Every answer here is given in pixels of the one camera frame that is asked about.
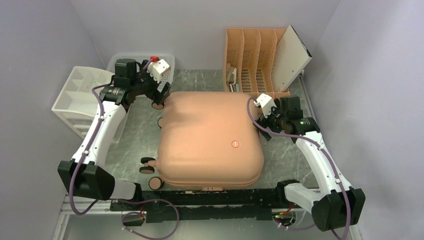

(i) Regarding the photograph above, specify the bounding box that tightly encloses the white flat board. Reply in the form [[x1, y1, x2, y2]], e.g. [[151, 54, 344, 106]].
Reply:
[[271, 24, 312, 93]]

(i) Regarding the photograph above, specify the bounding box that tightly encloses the pink hard-shell suitcase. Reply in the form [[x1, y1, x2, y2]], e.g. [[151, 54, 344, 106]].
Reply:
[[156, 91, 265, 188]]

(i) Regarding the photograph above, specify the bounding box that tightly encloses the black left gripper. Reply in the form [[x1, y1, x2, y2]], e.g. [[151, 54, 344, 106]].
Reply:
[[130, 60, 171, 105]]

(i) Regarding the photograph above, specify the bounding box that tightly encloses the white plastic mesh basket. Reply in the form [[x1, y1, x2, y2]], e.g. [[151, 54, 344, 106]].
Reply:
[[106, 52, 176, 84]]

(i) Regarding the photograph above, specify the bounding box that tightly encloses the orange plastic file rack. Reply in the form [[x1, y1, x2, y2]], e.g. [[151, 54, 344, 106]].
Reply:
[[222, 28, 291, 98]]

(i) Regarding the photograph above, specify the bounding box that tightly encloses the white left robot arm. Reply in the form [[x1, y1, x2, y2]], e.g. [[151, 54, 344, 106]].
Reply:
[[57, 56, 171, 210]]

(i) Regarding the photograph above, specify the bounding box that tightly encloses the white plastic drawer organizer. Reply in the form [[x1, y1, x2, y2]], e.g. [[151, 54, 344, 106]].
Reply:
[[51, 66, 113, 139]]

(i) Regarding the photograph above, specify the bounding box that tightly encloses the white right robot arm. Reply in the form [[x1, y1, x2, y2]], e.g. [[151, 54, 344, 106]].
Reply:
[[246, 93, 366, 232]]

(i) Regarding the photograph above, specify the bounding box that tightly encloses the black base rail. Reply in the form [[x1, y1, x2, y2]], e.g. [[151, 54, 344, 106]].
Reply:
[[109, 188, 298, 223]]

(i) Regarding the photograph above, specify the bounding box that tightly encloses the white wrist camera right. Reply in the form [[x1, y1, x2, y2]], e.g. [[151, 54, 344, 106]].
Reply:
[[254, 93, 276, 114]]

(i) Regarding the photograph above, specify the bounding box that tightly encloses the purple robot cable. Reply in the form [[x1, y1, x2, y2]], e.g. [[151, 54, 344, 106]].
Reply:
[[69, 82, 180, 240]]

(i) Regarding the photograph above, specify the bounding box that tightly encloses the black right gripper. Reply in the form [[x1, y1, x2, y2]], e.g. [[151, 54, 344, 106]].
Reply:
[[252, 99, 287, 141]]

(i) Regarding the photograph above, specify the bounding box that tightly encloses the black suitcase wheel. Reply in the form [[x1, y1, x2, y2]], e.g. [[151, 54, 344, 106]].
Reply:
[[151, 100, 166, 110], [139, 157, 165, 191]]

